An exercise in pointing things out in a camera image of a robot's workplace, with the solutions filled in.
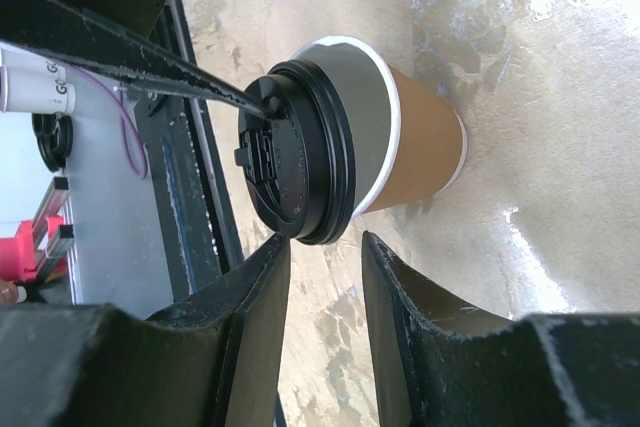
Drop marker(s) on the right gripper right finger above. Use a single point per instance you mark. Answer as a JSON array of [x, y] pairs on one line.
[[441, 361]]

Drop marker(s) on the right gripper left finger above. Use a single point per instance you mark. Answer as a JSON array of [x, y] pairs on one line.
[[212, 359]]

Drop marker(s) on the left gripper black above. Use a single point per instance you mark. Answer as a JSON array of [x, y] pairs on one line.
[[55, 30]]

